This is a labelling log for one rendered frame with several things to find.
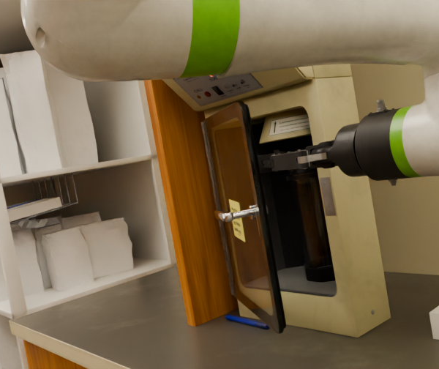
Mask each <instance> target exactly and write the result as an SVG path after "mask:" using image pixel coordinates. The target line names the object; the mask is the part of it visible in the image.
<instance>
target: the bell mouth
mask: <svg viewBox="0 0 439 369"><path fill-rule="evenodd" d="M308 135H311V130H310V125H309V117H308V113H307V111H306V109H305V108H298V109H294V110H290V111H283V112H280V113H274V114H271V115H268V116H266V118H265V122H264V125H263V130H262V133H261V137H260V142H259V143H260V144H265V143H270V142H275V141H282V140H287V139H292V138H299V137H304V136H308Z"/></svg>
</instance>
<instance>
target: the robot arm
mask: <svg viewBox="0 0 439 369"><path fill-rule="evenodd" d="M20 8H21V16H22V20H23V26H24V29H25V31H26V34H27V36H28V38H29V40H30V42H31V44H32V45H33V47H34V49H35V50H36V52H38V54H39V55H40V56H41V57H42V58H43V59H44V60H45V61H46V62H47V63H48V64H49V65H50V66H51V67H52V68H54V69H55V70H57V71H59V72H60V73H62V74H64V75H66V76H69V77H71V78H74V79H77V80H80V81H88V82H110V81H147V80H160V79H171V78H191V77H200V76H208V75H218V76H217V78H226V77H230V76H235V75H243V74H248V73H253V72H263V71H268V70H279V69H286V68H293V67H308V66H318V65H330V64H396V65H406V64H416V65H421V66H422V70H423V75H424V90H425V100H424V102H423V103H421V104H418V105H412V106H408V107H404V108H398V109H394V108H392V110H388V109H386V107H385V103H384V99H382V100H377V104H378V109H377V111H376V113H372V112H370V113H369V114H368V115H367V116H365V117H364V118H363V119H362V120H361V121H360V123H356V124H349V125H345V126H344V127H342V128H341V129H340V130H339V131H338V133H337V135H336V137H335V139H334V140H333V141H325V142H321V143H319V144H318V145H314V146H307V147H306V149H303V150H301V149H298V150H296V151H295V152H291V151H289V152H287V153H285V152H280V149H278V150H274V153H272V154H264V155H259V156H258V164H259V169H260V173H268V172H276V171H283V170H288V171H289V172H290V171H295V170H294V169H297V168H302V169H307V168H334V167H335V166H339V169H340V170H341V171H342V172H343V173H344V174H346V175H347V176H352V177H356V176H368V177H369V178H371V179H373V180H375V181H381V180H388V181H389V182H390V183H391V186H395V185H396V183H397V179H406V178H414V177H423V176H439V0H20Z"/></svg>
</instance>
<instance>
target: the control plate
mask: <svg viewBox="0 0 439 369"><path fill-rule="evenodd" d="M217 76H218V75H213V77H211V76H209V75H208V76H200V77H191V78H174V79H173V80H174V81H175V82H176V83H177V84H178V85H179V86H180V87H181V88H182V89H183V90H184V91H185V92H186V93H188V95H189V96H190V97H191V98H192V99H193V100H194V101H195V102H196V103H197V104H198V105H199V106H204V105H208V104H210V103H215V102H217V101H220V100H224V99H227V98H230V97H234V96H236V95H240V94H243V93H246V92H250V91H253V90H256V89H260V88H263V87H262V86H261V84H260V83H259V82H258V81H257V80H256V79H255V78H254V77H253V76H252V74H251V73H248V74H243V75H235V76H230V77H226V78H217ZM241 80H244V81H245V83H243V84H242V83H241ZM232 83H236V86H233V84H232ZM225 85H226V86H228V89H225V87H224V86H225ZM213 86H217V87H218V88H219V89H220V90H221V91H222V92H223V93H224V94H222V95H218V94H217V93H216V92H215V91H214V90H213V89H212V87H213ZM205 92H209V93H210V94H211V96H210V97H207V96H206V95H205V94H204V93H205ZM197 95H200V96H201V99H199V98H197Z"/></svg>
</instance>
